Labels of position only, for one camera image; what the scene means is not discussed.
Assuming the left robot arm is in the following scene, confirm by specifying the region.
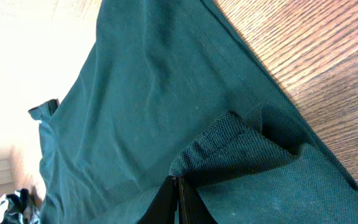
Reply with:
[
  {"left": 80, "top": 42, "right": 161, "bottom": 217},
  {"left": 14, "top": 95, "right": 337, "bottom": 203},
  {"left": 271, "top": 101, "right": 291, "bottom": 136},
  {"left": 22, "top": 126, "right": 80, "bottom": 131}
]
[{"left": 0, "top": 189, "right": 41, "bottom": 224}]

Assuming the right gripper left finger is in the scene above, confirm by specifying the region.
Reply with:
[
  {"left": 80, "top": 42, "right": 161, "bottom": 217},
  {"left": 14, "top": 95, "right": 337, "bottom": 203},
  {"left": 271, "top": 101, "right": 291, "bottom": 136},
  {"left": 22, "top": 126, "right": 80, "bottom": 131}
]
[{"left": 137, "top": 176, "right": 178, "bottom": 224}]

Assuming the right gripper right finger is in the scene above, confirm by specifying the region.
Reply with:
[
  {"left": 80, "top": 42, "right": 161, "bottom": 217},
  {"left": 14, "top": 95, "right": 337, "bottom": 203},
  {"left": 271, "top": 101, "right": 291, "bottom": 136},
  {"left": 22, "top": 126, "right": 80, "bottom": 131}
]
[{"left": 178, "top": 177, "right": 217, "bottom": 224}]

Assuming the black t-shirt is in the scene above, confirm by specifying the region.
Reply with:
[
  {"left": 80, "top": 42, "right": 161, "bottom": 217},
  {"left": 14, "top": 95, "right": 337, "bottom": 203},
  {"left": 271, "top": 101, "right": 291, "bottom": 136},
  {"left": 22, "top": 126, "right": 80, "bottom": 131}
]
[{"left": 30, "top": 0, "right": 358, "bottom": 223}]

